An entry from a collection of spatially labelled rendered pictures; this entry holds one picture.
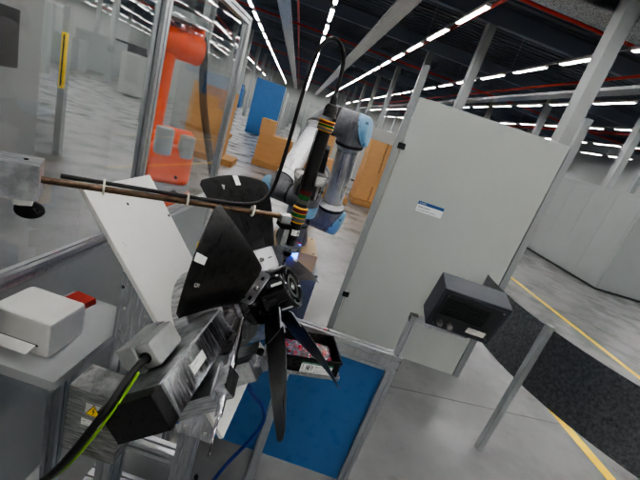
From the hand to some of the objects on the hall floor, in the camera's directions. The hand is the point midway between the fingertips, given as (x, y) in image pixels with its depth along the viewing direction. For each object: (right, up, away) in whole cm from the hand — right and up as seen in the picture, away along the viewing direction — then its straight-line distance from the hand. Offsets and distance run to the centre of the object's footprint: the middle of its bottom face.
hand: (308, 178), depth 96 cm
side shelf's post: (-98, -120, +38) cm, 160 cm away
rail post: (+9, -142, +82) cm, 164 cm away
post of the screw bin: (-32, -133, +65) cm, 152 cm away
